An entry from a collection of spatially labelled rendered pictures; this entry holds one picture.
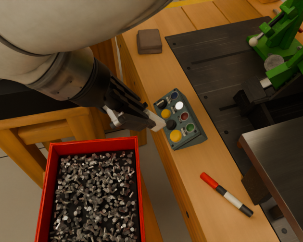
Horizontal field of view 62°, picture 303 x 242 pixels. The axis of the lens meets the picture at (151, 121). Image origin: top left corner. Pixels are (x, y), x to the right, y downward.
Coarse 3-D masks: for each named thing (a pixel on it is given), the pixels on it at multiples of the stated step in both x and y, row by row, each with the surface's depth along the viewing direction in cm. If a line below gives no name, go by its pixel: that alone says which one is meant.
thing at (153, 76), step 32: (128, 32) 89; (160, 32) 89; (128, 64) 90; (160, 64) 79; (160, 96) 72; (192, 96) 72; (192, 160) 60; (224, 160) 60; (192, 192) 55; (192, 224) 58; (224, 224) 52; (256, 224) 52
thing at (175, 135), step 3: (171, 132) 61; (174, 132) 60; (177, 132) 60; (180, 132) 60; (171, 135) 60; (174, 135) 60; (177, 135) 59; (180, 135) 59; (171, 138) 60; (174, 138) 60; (177, 138) 59; (180, 138) 60; (174, 141) 60
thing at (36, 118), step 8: (48, 112) 75; (56, 112) 75; (64, 112) 76; (72, 112) 76; (80, 112) 77; (88, 112) 78; (0, 120) 73; (8, 120) 73; (16, 120) 74; (24, 120) 74; (32, 120) 75; (40, 120) 76; (48, 120) 77; (56, 120) 78; (0, 128) 75; (8, 128) 76
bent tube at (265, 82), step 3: (294, 75) 60; (267, 78) 62; (261, 81) 63; (264, 81) 62; (267, 81) 62; (261, 84) 63; (264, 84) 62; (267, 84) 62; (270, 84) 62; (264, 87) 63; (267, 87) 62
